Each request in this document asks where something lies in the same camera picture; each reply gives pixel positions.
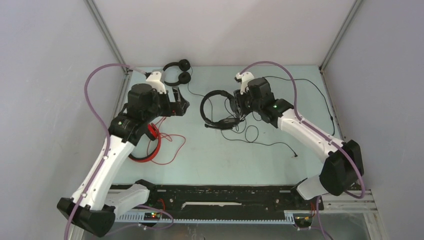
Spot black mounting rail base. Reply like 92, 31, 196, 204
105, 184, 326, 223

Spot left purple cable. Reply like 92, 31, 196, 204
63, 63, 148, 240

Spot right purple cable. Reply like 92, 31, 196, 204
239, 60, 367, 200

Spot black headset with microphone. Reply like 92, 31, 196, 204
199, 76, 336, 137

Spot small black foam headphones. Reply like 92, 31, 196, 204
161, 58, 299, 158

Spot red headphones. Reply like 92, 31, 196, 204
127, 116, 187, 166

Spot left aluminium corner post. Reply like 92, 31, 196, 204
83, 0, 126, 64

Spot aluminium corner post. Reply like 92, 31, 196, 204
83, 0, 126, 64
319, 0, 365, 72

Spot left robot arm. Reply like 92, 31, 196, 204
57, 83, 190, 237

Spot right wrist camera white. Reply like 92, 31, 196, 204
234, 71, 255, 95

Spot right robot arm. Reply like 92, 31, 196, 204
234, 75, 364, 209

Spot right aluminium corner post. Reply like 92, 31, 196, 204
319, 0, 365, 72

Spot purple cable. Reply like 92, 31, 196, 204
63, 63, 148, 240
239, 60, 367, 200

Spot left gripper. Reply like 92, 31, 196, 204
143, 86, 189, 123

